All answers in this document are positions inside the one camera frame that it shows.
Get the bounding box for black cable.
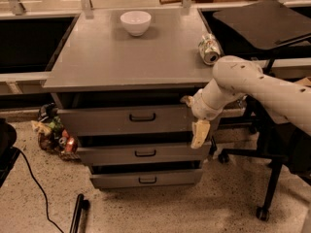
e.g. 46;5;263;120
15;147;65;233

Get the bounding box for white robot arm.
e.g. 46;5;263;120
181;55;311;149

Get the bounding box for pile of snack bags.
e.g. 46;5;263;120
31;103;80;161

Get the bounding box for green white drink can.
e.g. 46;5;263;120
198;34;221;65

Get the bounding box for grey drawer cabinet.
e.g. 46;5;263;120
44;9;212;175

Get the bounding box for grey top drawer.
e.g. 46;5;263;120
57;102;225;138

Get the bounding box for black tube on floor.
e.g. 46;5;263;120
69;193;89;233

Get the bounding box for black office chair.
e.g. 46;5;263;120
211;0;311;221

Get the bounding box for grey bottom drawer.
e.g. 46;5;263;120
90;169;203;189

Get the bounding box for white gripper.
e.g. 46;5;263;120
180;90;222;149

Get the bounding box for brown wooden stick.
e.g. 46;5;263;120
159;0;182;5

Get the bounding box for grey middle drawer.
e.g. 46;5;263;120
78;143;210;166

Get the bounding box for black equipment at left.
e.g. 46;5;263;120
0;118;19;187

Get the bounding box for grey drawer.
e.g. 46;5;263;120
90;169;203;189
78;143;210;166
57;102;225;138

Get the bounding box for white ceramic bowl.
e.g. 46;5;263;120
121;11;152;36

